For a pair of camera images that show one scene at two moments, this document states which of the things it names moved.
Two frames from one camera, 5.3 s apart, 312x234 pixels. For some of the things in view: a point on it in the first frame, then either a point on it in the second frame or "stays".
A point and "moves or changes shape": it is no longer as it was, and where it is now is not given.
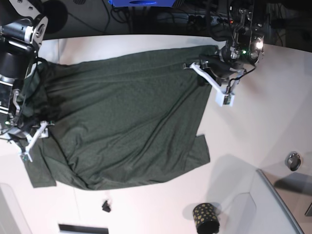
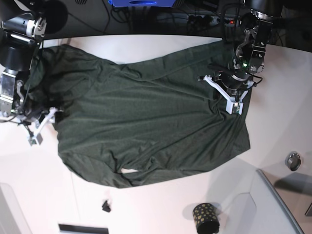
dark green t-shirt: x=110 y=120 moves or changes shape
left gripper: x=25 y=140 to x=34 y=127
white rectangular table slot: x=67 y=229 stays
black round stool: x=56 y=13 stays
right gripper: x=225 y=84 to x=232 y=88
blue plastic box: x=140 y=3 stays
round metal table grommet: x=293 y=160 stays
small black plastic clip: x=106 y=207 stays
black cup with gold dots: x=205 y=219 stays
